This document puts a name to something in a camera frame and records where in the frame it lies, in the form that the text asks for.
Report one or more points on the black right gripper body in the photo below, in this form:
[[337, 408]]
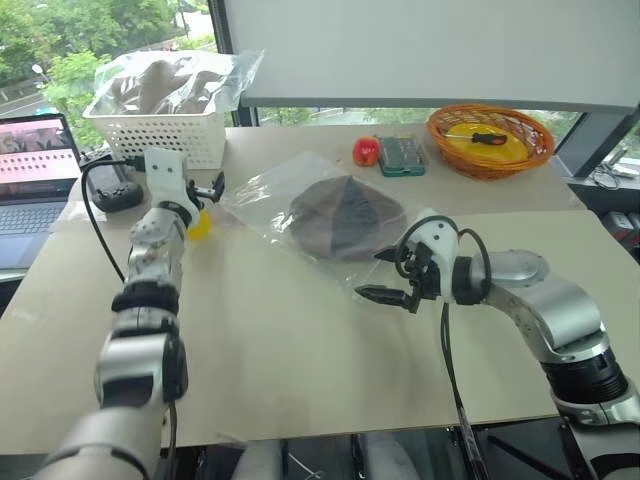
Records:
[[425, 275]]

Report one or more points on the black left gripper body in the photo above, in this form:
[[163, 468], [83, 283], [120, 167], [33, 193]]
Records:
[[192, 193]]

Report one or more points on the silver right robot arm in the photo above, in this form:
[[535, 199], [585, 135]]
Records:
[[550, 300]]

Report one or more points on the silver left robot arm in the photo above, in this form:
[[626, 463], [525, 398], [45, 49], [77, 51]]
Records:
[[150, 260]]

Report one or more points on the brown and grey cap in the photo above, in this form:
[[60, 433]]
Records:
[[320, 220]]

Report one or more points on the brown cap in plastic bag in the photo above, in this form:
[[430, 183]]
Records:
[[300, 170]]

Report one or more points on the crumpled clear plastic bag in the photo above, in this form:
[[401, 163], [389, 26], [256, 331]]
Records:
[[225, 70]]

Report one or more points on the small yellow ball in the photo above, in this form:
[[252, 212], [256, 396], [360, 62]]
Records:
[[202, 229]]

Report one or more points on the white perforated plastic basket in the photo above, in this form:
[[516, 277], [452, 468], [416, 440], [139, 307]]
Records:
[[165, 135]]

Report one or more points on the black handheld controller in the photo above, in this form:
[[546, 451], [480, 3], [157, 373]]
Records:
[[112, 192]]

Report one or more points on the green screwdriver bit case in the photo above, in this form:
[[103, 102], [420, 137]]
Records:
[[401, 156]]

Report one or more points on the red bell pepper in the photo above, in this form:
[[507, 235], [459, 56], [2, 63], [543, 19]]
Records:
[[366, 151]]

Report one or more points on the yellow plate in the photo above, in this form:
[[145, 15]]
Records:
[[500, 150]]

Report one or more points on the black and red screwdriver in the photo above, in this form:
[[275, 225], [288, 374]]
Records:
[[482, 137]]

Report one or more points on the grey rounded shape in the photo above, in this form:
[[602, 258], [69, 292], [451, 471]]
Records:
[[387, 455], [257, 460]]

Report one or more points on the grey laptop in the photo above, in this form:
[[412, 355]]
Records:
[[30, 215]]

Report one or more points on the orange wicker basket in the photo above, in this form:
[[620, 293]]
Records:
[[540, 145]]

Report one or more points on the black shelf unit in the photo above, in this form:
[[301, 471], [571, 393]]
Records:
[[610, 210]]

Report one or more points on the white roller blind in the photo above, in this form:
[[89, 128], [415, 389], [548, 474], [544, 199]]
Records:
[[425, 50]]

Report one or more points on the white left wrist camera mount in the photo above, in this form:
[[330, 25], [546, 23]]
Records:
[[165, 172]]

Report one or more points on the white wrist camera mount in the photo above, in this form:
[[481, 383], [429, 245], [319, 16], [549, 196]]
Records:
[[165, 172], [440, 240]]

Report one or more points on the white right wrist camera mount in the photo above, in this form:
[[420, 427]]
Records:
[[440, 240]]

